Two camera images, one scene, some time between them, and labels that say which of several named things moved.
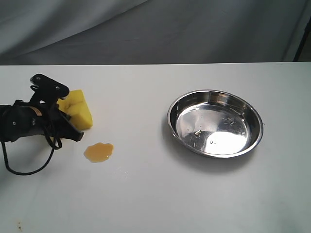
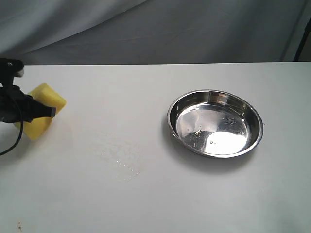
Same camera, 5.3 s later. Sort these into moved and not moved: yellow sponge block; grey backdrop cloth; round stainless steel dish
Moved: yellow sponge block
Not moved: round stainless steel dish; grey backdrop cloth
